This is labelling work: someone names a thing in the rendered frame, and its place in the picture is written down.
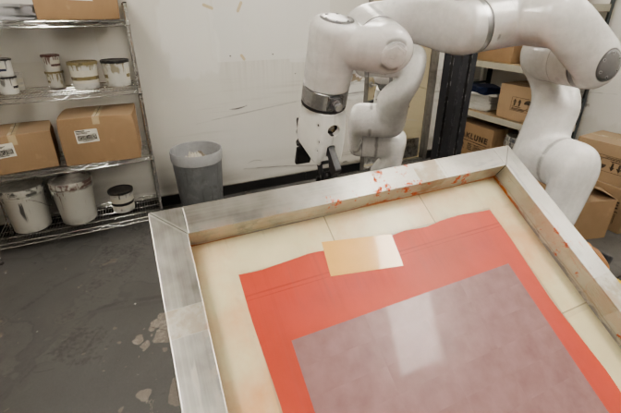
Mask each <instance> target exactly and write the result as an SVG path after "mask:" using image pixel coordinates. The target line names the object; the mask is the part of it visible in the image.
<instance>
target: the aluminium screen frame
mask: <svg viewBox="0 0 621 413"><path fill-rule="evenodd" d="M492 177H493V178H494V179H495V181H496V182H497V183H498V185H499V186H500V187H501V189H502V190H503V191H504V193H505V194H506V196H507V197H508V198H509V199H510V200H511V202H512V203H513V204H514V206H515V207H516V208H517V210H518V211H519V213H520V214H521V215H522V217H523V218H524V219H525V221H526V222H527V223H528V225H529V226H530V228H531V229H532V230H533V232H534V233H535V235H536V236H537V237H538V239H539V240H540V241H541V243H542V244H543V245H544V246H545V247H546V249H547V250H548V251H549V253H550V254H551V255H552V257H553V258H554V260H555V261H556V262H557V264H558V265H559V266H560V268H561V269H562V271H563V272H564V273H565V275H566V276H567V278H568V279H569V280H570V282H571V283H572V284H573V286H574V287H575V288H576V289H577V290H578V292H579V293H580V294H581V296H582V297H583V298H584V300H585V301H586V302H587V304H588V305H589V307H590V308H591V310H592V311H593V312H594V314H595V315H596V316H597V318H598V319H599V320H600V322H601V323H602V324H603V326H604V327H605V329H606V330H607V331H608V333H609V334H610V335H611V336H612V337H613V339H614V340H615V342H616V343H617V344H618V346H619V347H620V348H621V284H620V283H619V282H618V281H617V279H616V278H615V277H614V275H613V274H612V273H611V272H610V271H609V269H608V268H607V267H606V266H605V264H604V263H603V262H602V260H601V259H600V258H599V257H598V255H597V254H596V253H595V252H594V251H593V249H592V248H591V247H590V245H589V244H588V243H587V242H586V240H585V239H584V238H583V237H582V235H581V234H580V233H579V232H578V230H577V229H576V228H575V227H574V226H573V225H572V224H571V223H570V221H569V220H568V219H567V218H566V216H565V215H564V214H563V213H562V211H561V210H560V209H559V208H558V206H557V205H556V204H555V203H554V201H553V200H552V199H551V198H550V196H549V195H548V194H547V193H546V191H545V190H544V189H543V188H542V186H541V185H540V184H539V182H538V181H537V180H536V179H535V178H534V176H533V175H532V174H531V173H530V171H529V170H528V169H527V167H526V166H525V165H524V164H523V163H522V162H521V161H520V160H519V159H518V157H517V156H516V155H515V153H514V152H513V151H512V150H511V148H510V147H509V146H508V145H507V146H502V147H497V148H492V149H487V150H482V151H477V152H468V153H463V154H458V155H453V156H448V157H443V158H438V159H433V160H429V161H423V162H418V163H414V164H404V165H400V166H394V167H389V168H385V169H379V170H374V171H370V172H364V173H359V174H355V175H349V176H341V177H335V178H330V179H325V180H321V181H315V182H310V183H306V184H300V185H296V186H291V187H285V188H277V189H271V190H266V191H262V192H256V193H251V194H247V195H241V196H236V197H232V198H227V199H221V200H213V201H207V202H203V203H198V204H192V205H188V206H183V207H177V208H173V209H168V210H162V211H158V212H153V213H148V217H149V222H150V228H151V233H152V243H153V249H154V255H155V260H156V266H157V272H158V277H159V282H160V287H161V293H162V299H163V304H164V315H165V320H166V326H167V332H168V337H169V343H170V347H171V353H172V359H173V364H174V370H175V375H176V381H177V391H178V397H179V403H180V407H181V413H228V411H227V407H226V402H225V395H224V391H223V386H222V383H221V378H220V374H219V370H218V366H217V362H216V357H215V354H214V349H213V341H212V338H211V333H210V329H209V324H208V321H207V316H206V312H205V308H204V304H203V300H202V295H201V288H200V284H199V279H198V275H197V271H196V267H195V262H194V259H193V255H192V250H191V247H193V246H198V245H201V244H205V243H210V242H214V241H218V240H222V239H226V238H231V237H237V236H242V235H246V234H249V233H254V232H258V231H262V230H266V229H270V228H275V227H278V226H282V225H290V224H294V223H298V222H302V221H307V220H310V219H314V218H319V217H323V216H326V215H331V214H335V213H342V212H346V211H351V210H355V209H358V208H363V207H367V206H371V205H375V204H379V203H384V202H388V201H391V200H399V199H403V198H407V197H411V196H415V195H420V194H423V193H428V192H432V191H436V190H440V189H444V188H451V187H455V186H460V185H464V184H468V183H472V182H476V181H480V180H484V179H488V178H492Z"/></svg>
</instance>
